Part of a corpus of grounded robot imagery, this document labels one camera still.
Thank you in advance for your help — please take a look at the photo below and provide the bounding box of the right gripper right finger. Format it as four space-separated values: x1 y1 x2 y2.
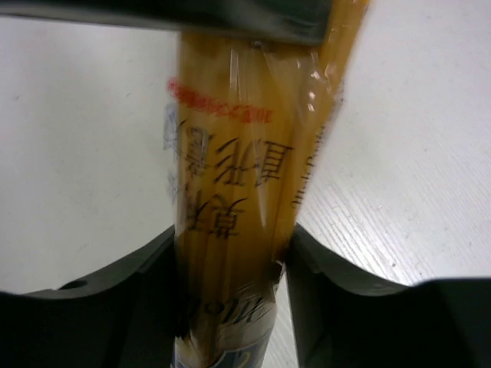
287 226 490 367

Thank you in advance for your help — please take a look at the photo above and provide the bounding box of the orange blue pasta bag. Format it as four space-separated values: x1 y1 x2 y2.
166 1 368 367

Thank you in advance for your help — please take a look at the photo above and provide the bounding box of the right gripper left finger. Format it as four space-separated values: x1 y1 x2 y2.
1 228 176 367

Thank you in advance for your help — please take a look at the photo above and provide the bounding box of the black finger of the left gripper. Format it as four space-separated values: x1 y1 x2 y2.
1 0 333 46

